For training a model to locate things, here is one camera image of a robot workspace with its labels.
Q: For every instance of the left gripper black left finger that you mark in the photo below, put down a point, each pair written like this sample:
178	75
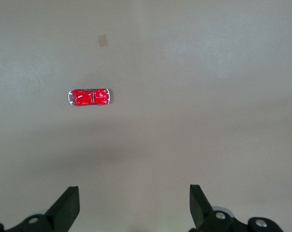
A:
61	212

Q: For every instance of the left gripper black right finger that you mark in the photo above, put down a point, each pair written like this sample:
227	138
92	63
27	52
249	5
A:
204	217

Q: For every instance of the red beetle toy car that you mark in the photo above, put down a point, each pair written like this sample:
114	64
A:
88	97

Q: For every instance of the brown tape patch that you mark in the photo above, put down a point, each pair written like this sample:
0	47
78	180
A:
102	40

